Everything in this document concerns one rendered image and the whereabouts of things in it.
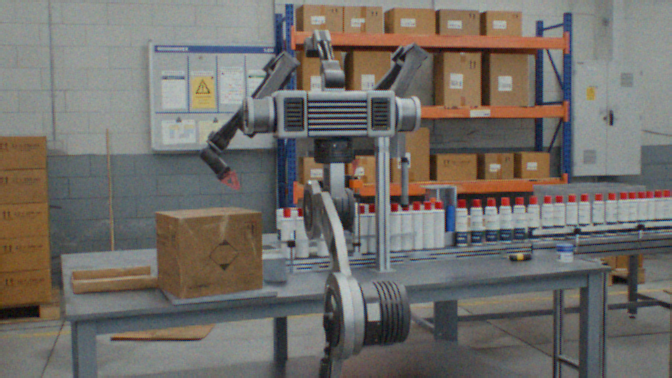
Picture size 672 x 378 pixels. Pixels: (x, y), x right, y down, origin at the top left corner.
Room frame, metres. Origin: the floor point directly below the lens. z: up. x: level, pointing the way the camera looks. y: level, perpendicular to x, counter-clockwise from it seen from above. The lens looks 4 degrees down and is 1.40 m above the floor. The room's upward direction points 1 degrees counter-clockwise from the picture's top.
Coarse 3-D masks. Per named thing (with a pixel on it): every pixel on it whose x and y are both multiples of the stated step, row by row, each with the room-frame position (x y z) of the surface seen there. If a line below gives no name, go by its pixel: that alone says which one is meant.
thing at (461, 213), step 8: (464, 200) 3.39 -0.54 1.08; (464, 208) 3.39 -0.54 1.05; (456, 216) 3.39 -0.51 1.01; (464, 216) 3.37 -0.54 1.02; (456, 224) 3.39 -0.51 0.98; (464, 224) 3.37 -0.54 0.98; (456, 232) 3.39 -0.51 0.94; (464, 232) 3.37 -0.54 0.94; (456, 240) 3.39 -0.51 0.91; (464, 240) 3.37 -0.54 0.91
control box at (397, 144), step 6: (396, 132) 3.09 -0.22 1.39; (402, 132) 3.18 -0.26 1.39; (390, 138) 3.10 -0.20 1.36; (396, 138) 3.09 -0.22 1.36; (402, 138) 3.17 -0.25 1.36; (390, 144) 3.10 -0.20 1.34; (396, 144) 3.09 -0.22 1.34; (402, 144) 3.17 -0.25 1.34; (390, 150) 3.10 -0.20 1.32; (396, 150) 3.09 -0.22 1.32; (402, 150) 3.17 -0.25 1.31; (390, 156) 3.10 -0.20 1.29; (396, 156) 3.09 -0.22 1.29; (402, 156) 3.18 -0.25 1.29
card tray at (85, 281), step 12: (72, 276) 2.83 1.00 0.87; (84, 276) 2.96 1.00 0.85; (96, 276) 2.97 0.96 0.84; (108, 276) 2.99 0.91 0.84; (120, 276) 3.00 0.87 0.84; (132, 276) 3.01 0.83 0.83; (144, 276) 3.01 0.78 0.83; (84, 288) 2.72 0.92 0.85; (96, 288) 2.73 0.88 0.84; (108, 288) 2.74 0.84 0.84; (120, 288) 2.76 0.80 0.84; (132, 288) 2.77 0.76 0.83
